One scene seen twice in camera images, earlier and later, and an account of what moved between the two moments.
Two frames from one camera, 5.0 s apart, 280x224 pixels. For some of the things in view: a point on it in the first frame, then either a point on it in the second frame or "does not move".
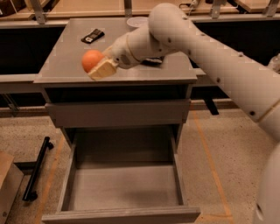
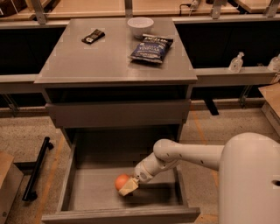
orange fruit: [90, 58] -> [120, 180]
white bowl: [136, 22] does not move
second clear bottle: [274, 64] does not move
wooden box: [10, 179] does not move
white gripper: [120, 53] -> [142, 172]
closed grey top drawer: [150, 112] does not move
